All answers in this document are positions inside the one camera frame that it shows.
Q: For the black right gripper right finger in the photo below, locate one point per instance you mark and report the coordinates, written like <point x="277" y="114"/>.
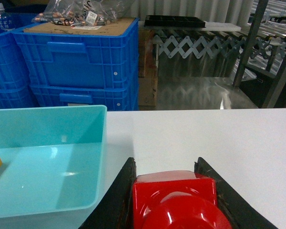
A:
<point x="238" y="211"/>

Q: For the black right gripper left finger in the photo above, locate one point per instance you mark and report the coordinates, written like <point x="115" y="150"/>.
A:
<point x="115" y="210"/>

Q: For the red toy block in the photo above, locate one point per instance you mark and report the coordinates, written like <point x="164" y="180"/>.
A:
<point x="177" y="199"/>

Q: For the brown cardboard box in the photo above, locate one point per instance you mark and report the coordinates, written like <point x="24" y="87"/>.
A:
<point x="148" y="72"/>

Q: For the teal plastic tray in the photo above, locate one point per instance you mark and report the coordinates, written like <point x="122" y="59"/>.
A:
<point x="52" y="159"/>

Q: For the bottom right blue crate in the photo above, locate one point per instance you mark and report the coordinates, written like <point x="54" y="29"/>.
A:
<point x="125" y="99"/>

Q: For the blue crate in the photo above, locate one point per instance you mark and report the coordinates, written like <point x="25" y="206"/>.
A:
<point x="14" y="72"/>
<point x="125" y="99"/>
<point x="80" y="61"/>
<point x="18" y="98"/>

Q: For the bottom middle blue crate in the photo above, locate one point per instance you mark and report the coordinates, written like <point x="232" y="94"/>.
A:
<point x="18" y="98"/>

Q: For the top right blue crate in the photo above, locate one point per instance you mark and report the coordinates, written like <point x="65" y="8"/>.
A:
<point x="80" y="61"/>

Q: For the expandable roller conveyor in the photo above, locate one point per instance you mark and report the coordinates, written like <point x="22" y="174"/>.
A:
<point x="213" y="43"/>

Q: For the top middle blue crate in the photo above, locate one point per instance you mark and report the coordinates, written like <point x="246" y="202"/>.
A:
<point x="14" y="72"/>

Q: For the brown cardboard sheet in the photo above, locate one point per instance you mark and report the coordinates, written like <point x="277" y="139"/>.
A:
<point x="114" y="29"/>

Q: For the black compartment tray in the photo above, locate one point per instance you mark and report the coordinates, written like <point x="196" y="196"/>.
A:
<point x="169" y="20"/>

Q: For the plastic bag of batteries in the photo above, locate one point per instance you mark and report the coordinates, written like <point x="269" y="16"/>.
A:
<point x="78" y="13"/>

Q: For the clear water bottle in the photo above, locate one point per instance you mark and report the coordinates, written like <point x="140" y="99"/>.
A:
<point x="6" y="20"/>

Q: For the steel shelf frame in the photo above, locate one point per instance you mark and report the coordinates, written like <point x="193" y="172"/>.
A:
<point x="261" y="71"/>

